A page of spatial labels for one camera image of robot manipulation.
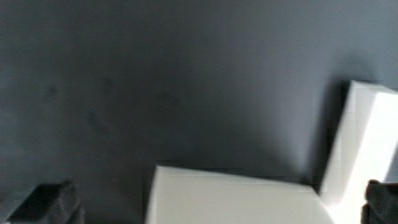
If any white cabinet body box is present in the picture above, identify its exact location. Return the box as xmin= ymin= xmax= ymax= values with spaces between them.
xmin=144 ymin=166 xmax=334 ymax=224

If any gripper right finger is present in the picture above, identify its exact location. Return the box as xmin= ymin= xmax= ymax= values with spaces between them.
xmin=360 ymin=180 xmax=398 ymax=224

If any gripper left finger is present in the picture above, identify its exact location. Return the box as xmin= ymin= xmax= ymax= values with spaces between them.
xmin=0 ymin=180 xmax=85 ymax=224

